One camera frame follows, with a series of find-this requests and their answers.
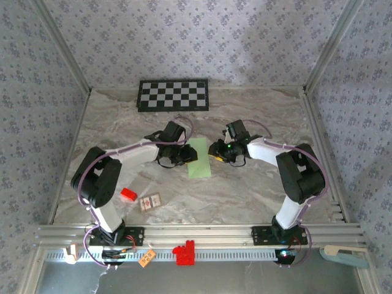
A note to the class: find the light green paper sheet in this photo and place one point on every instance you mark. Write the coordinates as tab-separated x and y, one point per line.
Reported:
200	168

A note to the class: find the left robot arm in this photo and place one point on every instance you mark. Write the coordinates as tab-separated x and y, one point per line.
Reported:
98	177

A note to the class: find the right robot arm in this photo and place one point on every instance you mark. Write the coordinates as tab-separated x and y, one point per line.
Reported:
300	174

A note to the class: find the small brown card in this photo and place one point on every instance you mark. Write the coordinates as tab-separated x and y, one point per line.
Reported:
150	202

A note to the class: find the black white checkerboard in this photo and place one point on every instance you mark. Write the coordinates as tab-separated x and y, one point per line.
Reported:
173	95

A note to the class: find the small red block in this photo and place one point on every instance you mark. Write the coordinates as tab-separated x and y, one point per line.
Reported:
128	194

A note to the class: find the clear plastic bag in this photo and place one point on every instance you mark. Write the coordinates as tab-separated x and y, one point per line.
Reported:
128	204

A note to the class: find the red brick stack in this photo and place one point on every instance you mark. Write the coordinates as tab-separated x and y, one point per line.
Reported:
184	254

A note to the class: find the orange tag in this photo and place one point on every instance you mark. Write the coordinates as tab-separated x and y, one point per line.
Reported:
146	258

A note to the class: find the beige wooden hook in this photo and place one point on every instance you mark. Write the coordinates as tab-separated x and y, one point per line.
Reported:
71	254

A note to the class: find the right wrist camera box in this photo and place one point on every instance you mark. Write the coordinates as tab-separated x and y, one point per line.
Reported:
236	129

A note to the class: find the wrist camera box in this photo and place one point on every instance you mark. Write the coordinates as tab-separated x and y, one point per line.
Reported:
236	129
173	131

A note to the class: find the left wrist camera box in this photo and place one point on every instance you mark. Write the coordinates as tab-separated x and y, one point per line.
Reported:
173	131

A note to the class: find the long aluminium rail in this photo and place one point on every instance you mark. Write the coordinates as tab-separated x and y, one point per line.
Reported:
199	234

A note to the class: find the aluminium side rail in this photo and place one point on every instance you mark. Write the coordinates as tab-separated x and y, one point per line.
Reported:
316	128

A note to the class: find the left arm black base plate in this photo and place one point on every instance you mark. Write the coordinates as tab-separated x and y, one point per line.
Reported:
137	235

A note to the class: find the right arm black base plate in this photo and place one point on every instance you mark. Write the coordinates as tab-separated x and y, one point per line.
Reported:
260	235

